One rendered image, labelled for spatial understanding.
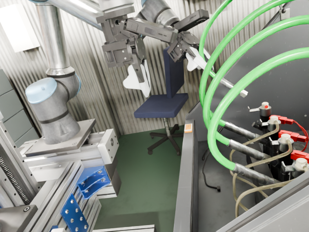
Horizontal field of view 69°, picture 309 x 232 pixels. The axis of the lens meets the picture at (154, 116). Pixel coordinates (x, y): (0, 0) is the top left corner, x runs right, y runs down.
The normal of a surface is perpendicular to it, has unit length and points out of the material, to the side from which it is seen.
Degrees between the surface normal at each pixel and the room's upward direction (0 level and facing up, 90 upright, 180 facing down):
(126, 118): 90
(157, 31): 90
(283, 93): 90
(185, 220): 0
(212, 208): 0
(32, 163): 90
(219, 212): 0
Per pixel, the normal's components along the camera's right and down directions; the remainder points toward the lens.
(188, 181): -0.23, -0.88
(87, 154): -0.08, 0.44
